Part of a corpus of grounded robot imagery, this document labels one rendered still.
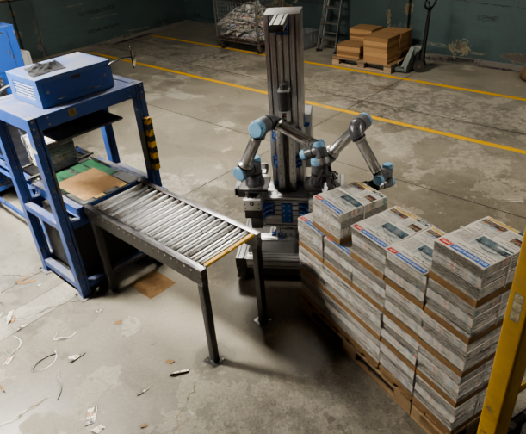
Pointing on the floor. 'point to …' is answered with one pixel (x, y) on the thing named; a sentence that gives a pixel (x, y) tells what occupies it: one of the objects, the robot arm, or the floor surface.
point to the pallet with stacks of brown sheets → (374, 47)
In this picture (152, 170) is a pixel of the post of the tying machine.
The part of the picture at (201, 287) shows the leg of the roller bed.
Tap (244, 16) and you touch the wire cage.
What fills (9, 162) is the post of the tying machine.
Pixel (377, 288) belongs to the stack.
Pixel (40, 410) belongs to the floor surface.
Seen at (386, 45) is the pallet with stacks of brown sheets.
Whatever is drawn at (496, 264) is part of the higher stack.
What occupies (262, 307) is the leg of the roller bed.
